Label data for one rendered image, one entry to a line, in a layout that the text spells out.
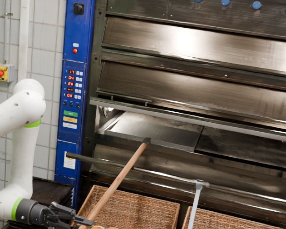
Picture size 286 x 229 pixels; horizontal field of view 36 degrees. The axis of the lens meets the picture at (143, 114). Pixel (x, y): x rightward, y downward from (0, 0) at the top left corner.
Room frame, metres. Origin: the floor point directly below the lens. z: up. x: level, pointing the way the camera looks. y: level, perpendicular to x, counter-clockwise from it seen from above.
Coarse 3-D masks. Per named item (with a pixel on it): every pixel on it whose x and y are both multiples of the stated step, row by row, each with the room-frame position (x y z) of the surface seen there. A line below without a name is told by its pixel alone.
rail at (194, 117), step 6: (108, 102) 2.34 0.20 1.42; (114, 102) 2.33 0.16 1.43; (120, 102) 2.33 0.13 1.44; (138, 108) 2.30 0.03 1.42; (144, 108) 2.30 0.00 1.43; (150, 108) 2.29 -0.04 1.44; (156, 108) 2.30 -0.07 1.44; (174, 114) 2.26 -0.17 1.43; (180, 114) 2.25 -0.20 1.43; (186, 114) 2.25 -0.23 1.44; (204, 120) 2.22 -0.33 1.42; (210, 120) 2.22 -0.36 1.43; (216, 120) 2.21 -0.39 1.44; (222, 120) 2.22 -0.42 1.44; (234, 126) 2.19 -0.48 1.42; (240, 126) 2.18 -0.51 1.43; (246, 126) 2.18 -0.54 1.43; (252, 126) 2.18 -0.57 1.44; (264, 132) 2.16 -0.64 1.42; (270, 132) 2.15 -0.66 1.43; (276, 132) 2.15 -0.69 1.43; (282, 132) 2.14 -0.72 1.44
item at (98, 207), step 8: (144, 144) 2.32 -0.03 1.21; (136, 152) 2.20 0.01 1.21; (136, 160) 2.13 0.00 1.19; (128, 168) 1.99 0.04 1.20; (120, 176) 1.88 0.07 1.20; (112, 184) 1.79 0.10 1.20; (112, 192) 1.73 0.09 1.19; (104, 200) 1.64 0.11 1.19; (96, 208) 1.57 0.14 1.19; (88, 216) 1.50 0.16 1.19; (96, 216) 1.53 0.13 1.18
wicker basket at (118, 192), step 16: (96, 192) 2.44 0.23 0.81; (80, 208) 2.26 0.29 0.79; (128, 208) 2.39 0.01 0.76; (144, 208) 2.37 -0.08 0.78; (160, 208) 2.36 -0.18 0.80; (176, 208) 2.35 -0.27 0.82; (80, 224) 2.26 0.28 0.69; (96, 224) 2.39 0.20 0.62; (112, 224) 2.37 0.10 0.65; (128, 224) 2.36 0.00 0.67; (144, 224) 2.35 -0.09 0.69; (160, 224) 2.33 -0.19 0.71; (176, 224) 2.32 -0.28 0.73
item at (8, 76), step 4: (0, 64) 2.58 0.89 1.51; (8, 64) 2.61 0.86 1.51; (0, 68) 2.57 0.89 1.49; (4, 68) 2.56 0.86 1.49; (8, 68) 2.56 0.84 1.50; (12, 68) 2.60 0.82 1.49; (4, 72) 2.56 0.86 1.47; (8, 72) 2.56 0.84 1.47; (12, 72) 2.60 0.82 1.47; (4, 76) 2.56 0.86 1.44; (8, 76) 2.56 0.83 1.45; (12, 76) 2.60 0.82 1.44; (0, 80) 2.57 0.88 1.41; (4, 80) 2.56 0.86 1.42; (8, 80) 2.56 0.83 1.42; (12, 80) 2.60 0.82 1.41
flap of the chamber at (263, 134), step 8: (96, 104) 2.35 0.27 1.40; (104, 104) 2.34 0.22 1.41; (112, 104) 2.34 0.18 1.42; (136, 112) 2.30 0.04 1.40; (144, 112) 2.29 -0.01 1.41; (152, 112) 2.28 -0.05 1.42; (176, 120) 2.25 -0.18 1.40; (184, 120) 2.24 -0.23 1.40; (192, 120) 2.24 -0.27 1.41; (200, 120) 2.23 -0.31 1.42; (224, 128) 2.20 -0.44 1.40; (232, 128) 2.19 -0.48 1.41; (240, 128) 2.18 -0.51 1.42; (264, 136) 2.15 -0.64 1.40; (272, 136) 2.14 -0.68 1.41; (280, 136) 2.14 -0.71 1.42
